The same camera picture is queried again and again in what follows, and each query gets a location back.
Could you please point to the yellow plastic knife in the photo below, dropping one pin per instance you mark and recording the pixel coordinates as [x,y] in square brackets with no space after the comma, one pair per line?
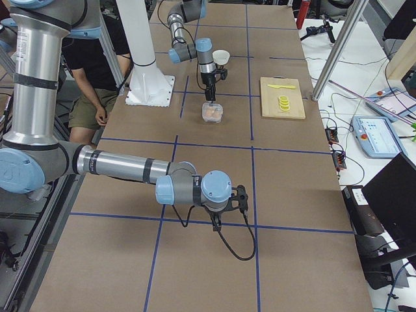
[291,87]

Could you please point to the blue teach pendant near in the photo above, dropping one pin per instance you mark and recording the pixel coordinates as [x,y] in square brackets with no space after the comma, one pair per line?
[376,136]

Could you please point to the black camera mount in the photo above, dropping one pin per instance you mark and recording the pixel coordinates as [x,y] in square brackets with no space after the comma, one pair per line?
[239,200]
[220,74]

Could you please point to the clear plastic egg box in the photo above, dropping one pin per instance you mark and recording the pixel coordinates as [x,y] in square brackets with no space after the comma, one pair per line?
[218,108]

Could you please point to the aluminium frame post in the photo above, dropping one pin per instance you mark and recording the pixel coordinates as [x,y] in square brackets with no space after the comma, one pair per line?
[349,24]

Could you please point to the wooden cutting board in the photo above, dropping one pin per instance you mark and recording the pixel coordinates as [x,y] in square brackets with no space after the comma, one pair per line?
[269,99]

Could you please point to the black computer box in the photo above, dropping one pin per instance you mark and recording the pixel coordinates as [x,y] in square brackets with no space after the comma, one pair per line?
[363,218]

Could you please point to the white round bowl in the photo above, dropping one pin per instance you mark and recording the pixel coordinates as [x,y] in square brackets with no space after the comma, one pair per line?
[221,57]

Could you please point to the blue teach pendant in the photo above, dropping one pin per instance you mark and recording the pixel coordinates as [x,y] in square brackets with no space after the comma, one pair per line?
[395,100]
[376,136]

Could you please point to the seated person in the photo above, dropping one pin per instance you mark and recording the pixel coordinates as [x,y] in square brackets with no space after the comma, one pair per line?
[99,91]

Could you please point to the blue teach pendant far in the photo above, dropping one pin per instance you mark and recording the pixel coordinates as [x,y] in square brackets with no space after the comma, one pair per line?
[395,100]

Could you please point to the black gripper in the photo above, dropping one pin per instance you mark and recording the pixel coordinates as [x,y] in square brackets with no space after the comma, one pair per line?
[215,216]
[208,80]

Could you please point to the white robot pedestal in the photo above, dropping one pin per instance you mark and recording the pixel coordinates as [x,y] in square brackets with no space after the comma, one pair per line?
[148,85]

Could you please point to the lemon slice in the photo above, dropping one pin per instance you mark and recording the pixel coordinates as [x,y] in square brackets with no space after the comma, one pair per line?
[284,103]

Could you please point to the black monitor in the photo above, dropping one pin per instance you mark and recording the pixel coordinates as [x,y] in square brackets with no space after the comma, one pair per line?
[391,196]

